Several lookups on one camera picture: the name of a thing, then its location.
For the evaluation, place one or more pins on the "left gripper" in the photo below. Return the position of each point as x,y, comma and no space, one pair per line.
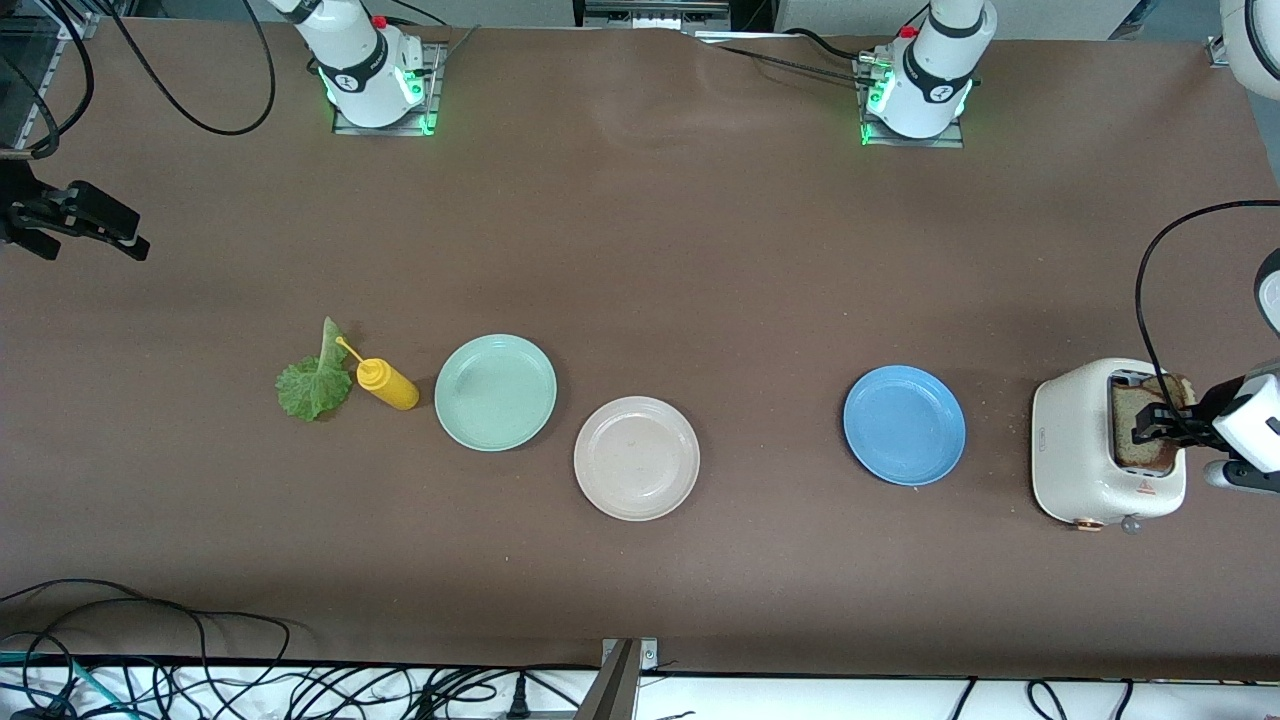
1196,410

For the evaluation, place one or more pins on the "green lettuce leaf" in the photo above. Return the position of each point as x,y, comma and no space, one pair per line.
312,390

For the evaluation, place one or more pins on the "yellow squeeze bottle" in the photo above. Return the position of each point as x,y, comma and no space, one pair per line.
390,385

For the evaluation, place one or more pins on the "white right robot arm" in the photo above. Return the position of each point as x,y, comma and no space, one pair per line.
355,60

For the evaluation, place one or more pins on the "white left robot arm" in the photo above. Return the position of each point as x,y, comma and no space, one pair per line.
935,80

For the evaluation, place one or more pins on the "blue plate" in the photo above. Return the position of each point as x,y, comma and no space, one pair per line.
905,425

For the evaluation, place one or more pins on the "mint green plate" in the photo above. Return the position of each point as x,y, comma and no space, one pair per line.
495,392

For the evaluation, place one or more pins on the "beige plate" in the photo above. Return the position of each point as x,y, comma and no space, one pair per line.
637,460

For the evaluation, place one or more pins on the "white two-slot toaster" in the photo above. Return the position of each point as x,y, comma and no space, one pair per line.
1075,450

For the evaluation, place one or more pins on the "black power plug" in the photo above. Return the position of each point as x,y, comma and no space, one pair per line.
518,700

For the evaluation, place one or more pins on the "aluminium table corner bracket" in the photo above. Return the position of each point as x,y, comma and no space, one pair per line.
1220,52

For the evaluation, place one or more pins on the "black metal frame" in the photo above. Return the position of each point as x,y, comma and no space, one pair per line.
650,12

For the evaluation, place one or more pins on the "grey metal bracket post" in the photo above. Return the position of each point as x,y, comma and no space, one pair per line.
620,685

